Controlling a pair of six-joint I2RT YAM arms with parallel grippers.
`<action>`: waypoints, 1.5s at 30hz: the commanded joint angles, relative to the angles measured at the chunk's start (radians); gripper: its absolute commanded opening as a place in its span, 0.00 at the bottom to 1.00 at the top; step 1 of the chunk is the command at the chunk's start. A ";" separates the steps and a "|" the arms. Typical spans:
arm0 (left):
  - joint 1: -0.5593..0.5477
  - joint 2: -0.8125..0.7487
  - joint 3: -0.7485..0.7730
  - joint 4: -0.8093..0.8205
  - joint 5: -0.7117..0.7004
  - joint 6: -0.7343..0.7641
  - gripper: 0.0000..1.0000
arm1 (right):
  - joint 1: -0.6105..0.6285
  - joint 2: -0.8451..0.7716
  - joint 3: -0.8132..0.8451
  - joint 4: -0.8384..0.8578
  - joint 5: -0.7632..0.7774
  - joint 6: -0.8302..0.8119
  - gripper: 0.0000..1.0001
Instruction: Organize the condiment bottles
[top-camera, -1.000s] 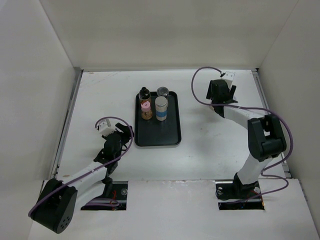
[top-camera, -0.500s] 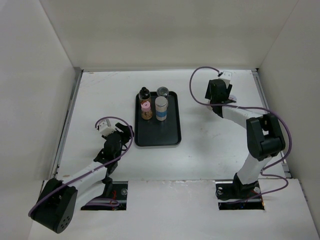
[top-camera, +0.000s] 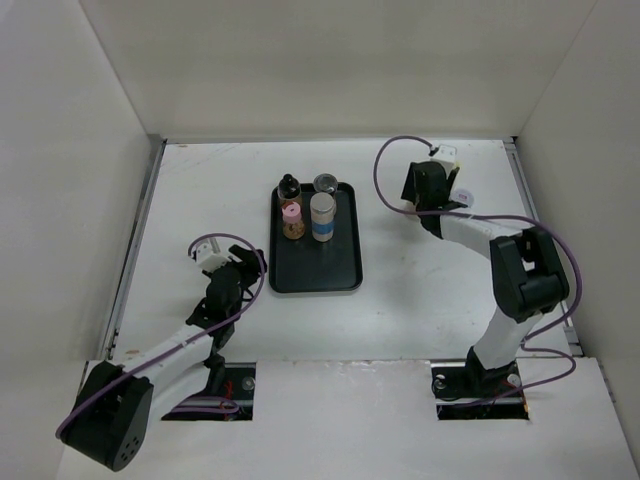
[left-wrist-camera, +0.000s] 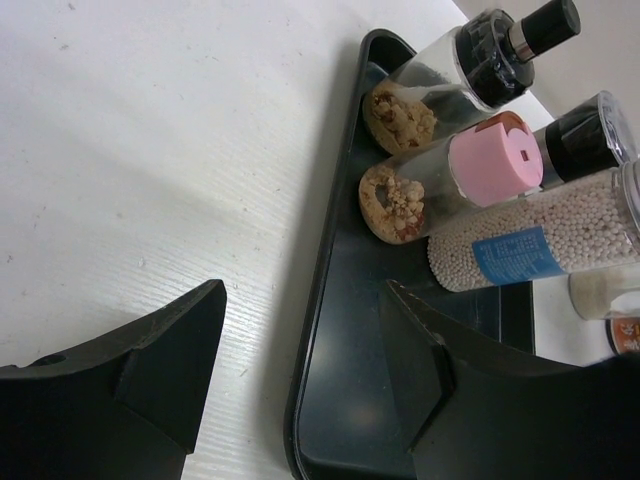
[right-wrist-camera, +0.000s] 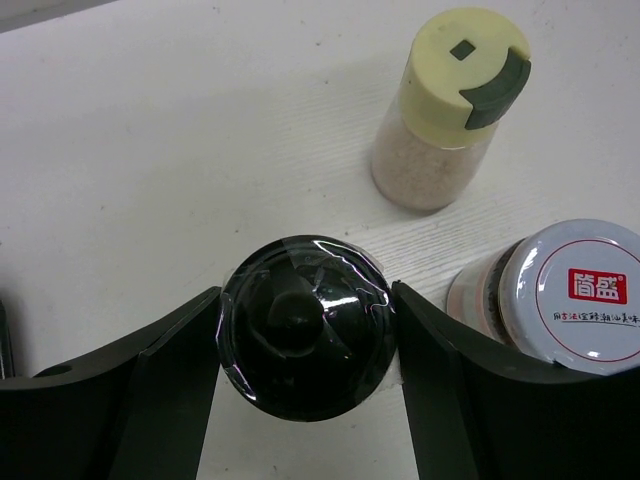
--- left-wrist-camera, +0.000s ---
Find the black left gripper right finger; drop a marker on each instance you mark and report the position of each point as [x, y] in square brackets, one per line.
[470, 407]

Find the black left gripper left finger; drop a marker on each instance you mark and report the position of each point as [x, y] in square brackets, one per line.
[125, 405]

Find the black knob grinder bottle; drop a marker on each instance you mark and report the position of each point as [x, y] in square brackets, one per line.
[608, 293]

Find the black knob spice bottle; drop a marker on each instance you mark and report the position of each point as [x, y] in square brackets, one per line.
[465, 76]

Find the pink cap spice bottle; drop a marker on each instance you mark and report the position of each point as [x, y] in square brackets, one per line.
[412, 195]

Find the red label lid spice jar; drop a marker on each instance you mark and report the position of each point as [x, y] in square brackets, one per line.
[623, 335]

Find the black rectangular tray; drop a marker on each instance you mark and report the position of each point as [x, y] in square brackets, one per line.
[340, 421]

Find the silver lid blue label jar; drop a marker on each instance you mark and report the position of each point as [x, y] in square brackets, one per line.
[587, 224]

